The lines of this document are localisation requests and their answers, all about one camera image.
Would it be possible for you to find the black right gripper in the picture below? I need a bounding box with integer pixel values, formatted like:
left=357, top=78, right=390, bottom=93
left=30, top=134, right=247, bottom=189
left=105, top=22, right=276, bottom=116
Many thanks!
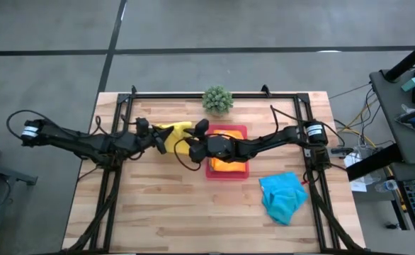
left=183, top=118, right=237, bottom=164

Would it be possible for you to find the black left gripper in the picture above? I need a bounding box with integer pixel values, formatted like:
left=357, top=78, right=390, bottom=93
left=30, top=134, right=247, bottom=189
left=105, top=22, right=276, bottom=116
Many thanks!
left=120, top=124, right=175, bottom=155

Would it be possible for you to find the yellow microfiber towel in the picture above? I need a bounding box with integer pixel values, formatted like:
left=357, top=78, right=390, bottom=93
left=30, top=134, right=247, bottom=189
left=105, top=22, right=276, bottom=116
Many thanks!
left=155, top=120, right=195, bottom=156

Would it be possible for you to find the orange microfiber towel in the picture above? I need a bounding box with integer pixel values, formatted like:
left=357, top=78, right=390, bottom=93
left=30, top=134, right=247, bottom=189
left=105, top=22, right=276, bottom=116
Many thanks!
left=208, top=128, right=248, bottom=174

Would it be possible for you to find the blue microfiber towel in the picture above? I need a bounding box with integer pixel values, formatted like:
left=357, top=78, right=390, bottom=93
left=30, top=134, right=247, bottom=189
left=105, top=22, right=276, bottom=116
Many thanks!
left=258, top=171, right=309, bottom=227

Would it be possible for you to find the potted succulent plant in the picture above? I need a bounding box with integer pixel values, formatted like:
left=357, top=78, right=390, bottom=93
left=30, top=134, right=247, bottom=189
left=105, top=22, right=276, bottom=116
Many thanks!
left=201, top=84, right=235, bottom=118

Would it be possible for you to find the pink plastic bin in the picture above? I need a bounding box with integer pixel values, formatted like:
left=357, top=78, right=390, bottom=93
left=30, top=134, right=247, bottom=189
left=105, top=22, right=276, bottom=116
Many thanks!
left=205, top=123, right=250, bottom=182

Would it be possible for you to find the white paper sheet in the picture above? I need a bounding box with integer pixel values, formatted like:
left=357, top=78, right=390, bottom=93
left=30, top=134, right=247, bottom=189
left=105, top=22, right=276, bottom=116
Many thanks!
left=343, top=152, right=368, bottom=193

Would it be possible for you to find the workbench with grey legs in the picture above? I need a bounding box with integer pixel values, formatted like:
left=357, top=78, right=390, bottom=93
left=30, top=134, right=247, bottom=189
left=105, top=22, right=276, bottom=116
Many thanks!
left=0, top=158, right=39, bottom=187

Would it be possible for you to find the black support beam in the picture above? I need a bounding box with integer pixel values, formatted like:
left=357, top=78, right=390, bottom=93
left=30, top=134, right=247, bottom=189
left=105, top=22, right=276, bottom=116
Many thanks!
left=345, top=142, right=404, bottom=182

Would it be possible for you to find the clear plastic bottle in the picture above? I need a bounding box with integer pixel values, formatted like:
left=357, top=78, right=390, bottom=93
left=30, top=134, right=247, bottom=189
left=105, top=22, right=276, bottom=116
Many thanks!
left=374, top=178, right=400, bottom=194

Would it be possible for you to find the dark grey desk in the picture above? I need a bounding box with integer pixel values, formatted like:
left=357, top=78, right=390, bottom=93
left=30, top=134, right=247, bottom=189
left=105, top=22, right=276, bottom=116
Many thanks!
left=368, top=69, right=415, bottom=166
left=390, top=161, right=415, bottom=254

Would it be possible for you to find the teal box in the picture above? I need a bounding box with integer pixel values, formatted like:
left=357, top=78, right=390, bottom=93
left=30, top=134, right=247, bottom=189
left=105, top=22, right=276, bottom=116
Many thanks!
left=401, top=76, right=415, bottom=93

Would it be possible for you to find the black right camera cable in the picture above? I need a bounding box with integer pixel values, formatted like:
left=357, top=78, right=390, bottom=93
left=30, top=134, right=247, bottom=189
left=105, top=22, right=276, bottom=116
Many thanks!
left=173, top=137, right=203, bottom=172

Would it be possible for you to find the black aluminium table frame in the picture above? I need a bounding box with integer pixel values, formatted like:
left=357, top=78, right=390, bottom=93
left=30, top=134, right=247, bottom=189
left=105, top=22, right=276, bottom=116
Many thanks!
left=61, top=84, right=367, bottom=254

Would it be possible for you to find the black diagonal post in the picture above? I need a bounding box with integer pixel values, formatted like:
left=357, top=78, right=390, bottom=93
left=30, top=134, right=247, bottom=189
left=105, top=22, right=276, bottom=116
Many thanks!
left=384, top=34, right=415, bottom=83

